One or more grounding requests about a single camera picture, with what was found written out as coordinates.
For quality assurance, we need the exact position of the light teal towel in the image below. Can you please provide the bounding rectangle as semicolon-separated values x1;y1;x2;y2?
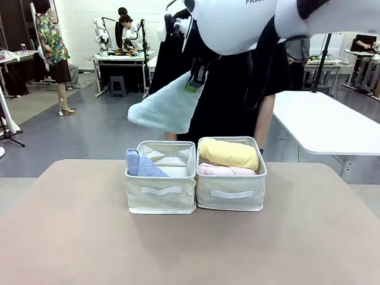
127;70;203;134

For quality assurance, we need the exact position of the person's left forearm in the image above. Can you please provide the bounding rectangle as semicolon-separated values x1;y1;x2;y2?
254;93;276;151

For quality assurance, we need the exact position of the seated background person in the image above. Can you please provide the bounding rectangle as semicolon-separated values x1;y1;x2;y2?
115;7;143;53

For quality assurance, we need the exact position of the background person in grey shirt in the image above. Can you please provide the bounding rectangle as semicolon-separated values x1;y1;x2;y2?
284;37;311;90

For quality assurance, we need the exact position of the black bag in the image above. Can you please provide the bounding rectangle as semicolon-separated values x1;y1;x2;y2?
3;68;31;96

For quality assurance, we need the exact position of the person in black clothing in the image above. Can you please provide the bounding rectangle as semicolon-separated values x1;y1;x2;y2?
148;8;294;143

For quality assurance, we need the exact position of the white background work table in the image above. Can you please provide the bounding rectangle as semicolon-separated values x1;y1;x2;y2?
92;49;156;99

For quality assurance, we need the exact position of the cream fabric storage bin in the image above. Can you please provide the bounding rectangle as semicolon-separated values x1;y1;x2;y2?
124;140;197;216
195;136;268;212

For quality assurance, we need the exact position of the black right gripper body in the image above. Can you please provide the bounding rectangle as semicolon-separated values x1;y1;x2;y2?
190;56;213;86

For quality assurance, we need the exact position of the white leaning board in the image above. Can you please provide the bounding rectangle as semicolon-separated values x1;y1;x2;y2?
0;85;21;135

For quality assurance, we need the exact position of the grey plastic stool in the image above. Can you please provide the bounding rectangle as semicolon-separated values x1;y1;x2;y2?
109;75;128;98

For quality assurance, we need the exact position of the black tripod stand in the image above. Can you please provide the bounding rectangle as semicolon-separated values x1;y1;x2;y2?
0;117;26;148

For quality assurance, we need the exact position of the large white table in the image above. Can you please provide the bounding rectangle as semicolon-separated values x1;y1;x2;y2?
270;90;380;185

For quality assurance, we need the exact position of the black light stand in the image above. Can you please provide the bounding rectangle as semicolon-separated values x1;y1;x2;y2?
140;18;150;98

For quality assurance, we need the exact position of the yellow towel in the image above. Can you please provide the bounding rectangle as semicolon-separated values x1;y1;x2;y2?
198;138;260;172

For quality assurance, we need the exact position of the pale pink towel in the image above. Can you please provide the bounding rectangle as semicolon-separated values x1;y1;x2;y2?
197;161;257;176

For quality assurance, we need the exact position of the periwinkle blue towel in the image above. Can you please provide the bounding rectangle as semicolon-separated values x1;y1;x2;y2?
125;148;170;178

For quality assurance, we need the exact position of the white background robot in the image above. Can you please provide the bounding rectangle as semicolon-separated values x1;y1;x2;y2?
92;18;110;57

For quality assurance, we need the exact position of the background person at desk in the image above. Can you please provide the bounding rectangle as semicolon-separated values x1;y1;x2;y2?
350;33;380;53

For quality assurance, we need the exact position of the black camera stand pole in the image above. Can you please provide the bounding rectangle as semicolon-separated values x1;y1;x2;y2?
309;32;334;93

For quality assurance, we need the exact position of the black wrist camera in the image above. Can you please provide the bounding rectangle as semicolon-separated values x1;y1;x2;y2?
164;13;182;38

